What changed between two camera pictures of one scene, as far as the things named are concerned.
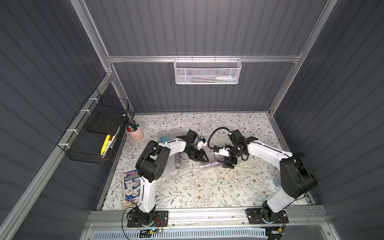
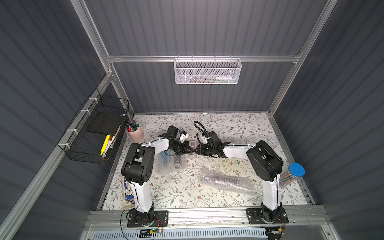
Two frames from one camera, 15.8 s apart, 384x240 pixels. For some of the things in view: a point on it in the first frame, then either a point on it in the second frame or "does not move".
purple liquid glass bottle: [212, 165] → [230, 181]
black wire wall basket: [93, 136] does not move
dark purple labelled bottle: [178, 162] does not move
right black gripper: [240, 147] → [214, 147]
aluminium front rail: [298, 217] does not move
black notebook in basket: [106, 123] does not move
